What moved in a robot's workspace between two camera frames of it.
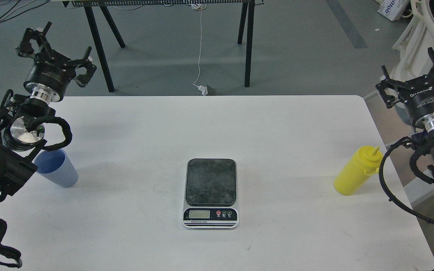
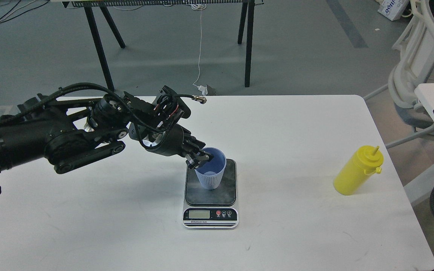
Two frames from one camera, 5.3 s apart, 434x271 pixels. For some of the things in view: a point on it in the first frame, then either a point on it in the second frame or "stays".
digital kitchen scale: (211, 193) stays
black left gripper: (49, 76) to (173, 142)
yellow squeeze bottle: (358, 170) stays
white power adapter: (203, 89) stays
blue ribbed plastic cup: (54, 165) to (211, 172)
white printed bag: (393, 9) stays
